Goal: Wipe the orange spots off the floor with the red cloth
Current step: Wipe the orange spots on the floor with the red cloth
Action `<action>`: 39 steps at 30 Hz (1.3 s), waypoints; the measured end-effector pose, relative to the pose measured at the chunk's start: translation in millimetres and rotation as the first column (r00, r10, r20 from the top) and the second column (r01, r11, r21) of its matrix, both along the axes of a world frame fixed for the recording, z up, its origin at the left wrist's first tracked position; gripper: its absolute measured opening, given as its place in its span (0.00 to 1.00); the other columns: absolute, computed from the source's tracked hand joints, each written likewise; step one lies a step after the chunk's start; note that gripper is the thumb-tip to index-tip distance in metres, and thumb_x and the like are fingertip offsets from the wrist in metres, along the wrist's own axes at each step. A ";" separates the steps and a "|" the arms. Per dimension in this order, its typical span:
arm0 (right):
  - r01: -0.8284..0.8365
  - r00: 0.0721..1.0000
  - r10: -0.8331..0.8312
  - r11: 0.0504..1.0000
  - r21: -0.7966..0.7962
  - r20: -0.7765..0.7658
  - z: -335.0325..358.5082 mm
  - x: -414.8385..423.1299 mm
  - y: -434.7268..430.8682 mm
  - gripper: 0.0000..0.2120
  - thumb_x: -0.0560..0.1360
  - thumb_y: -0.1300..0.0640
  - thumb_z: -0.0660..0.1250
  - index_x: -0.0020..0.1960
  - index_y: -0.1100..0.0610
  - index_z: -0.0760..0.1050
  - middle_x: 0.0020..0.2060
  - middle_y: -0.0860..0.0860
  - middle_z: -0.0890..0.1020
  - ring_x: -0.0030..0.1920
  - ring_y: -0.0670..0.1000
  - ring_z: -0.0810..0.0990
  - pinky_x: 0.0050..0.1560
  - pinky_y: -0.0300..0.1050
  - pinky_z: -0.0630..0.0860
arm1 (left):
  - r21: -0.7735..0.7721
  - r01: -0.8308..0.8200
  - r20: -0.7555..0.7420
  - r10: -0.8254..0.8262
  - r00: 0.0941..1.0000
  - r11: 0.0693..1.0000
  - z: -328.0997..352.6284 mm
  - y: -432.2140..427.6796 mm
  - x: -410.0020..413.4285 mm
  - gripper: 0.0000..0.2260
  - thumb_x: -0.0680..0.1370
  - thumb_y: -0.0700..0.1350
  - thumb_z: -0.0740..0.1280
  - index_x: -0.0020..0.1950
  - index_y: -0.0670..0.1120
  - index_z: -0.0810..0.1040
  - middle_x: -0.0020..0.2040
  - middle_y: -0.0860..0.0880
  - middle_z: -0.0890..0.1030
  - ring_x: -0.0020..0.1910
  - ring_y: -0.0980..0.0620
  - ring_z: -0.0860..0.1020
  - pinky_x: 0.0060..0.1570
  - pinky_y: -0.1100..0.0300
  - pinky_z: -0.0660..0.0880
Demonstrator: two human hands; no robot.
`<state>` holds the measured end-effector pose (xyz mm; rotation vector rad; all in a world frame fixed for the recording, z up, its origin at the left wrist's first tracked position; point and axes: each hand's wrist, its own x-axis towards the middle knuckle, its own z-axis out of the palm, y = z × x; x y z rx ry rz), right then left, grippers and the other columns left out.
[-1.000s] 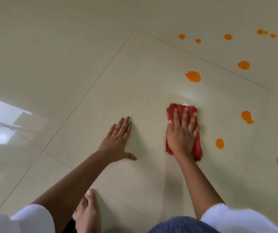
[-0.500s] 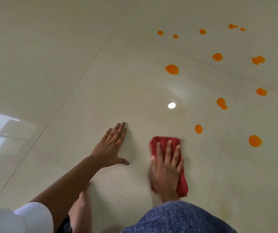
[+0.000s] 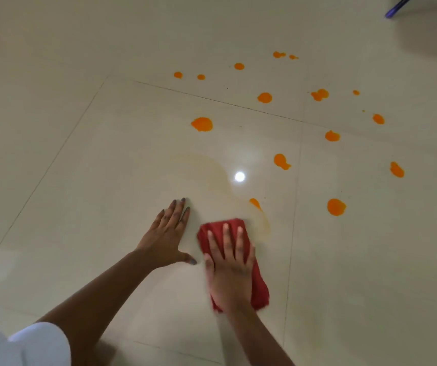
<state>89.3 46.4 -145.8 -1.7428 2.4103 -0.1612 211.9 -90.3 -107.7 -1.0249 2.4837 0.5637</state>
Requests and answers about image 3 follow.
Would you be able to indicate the person's left hand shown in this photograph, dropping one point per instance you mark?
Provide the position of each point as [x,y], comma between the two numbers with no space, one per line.
[161,243]

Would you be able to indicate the person's right hand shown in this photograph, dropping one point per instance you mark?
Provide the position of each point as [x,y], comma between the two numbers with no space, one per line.
[230,282]

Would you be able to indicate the red cleaning cloth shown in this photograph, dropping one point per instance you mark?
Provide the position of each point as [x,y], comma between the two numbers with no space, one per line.
[260,289]

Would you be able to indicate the orange liquid spill drops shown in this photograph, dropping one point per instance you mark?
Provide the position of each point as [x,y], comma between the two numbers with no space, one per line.
[202,124]

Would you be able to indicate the person's left forearm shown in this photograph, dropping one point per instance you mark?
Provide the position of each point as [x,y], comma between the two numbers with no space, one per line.
[96,297]

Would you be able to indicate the cream tiled floor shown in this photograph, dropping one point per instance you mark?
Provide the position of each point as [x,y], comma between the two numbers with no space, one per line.
[88,148]

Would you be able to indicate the person's left white sleeve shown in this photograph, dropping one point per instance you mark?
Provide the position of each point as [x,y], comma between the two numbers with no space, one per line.
[39,344]

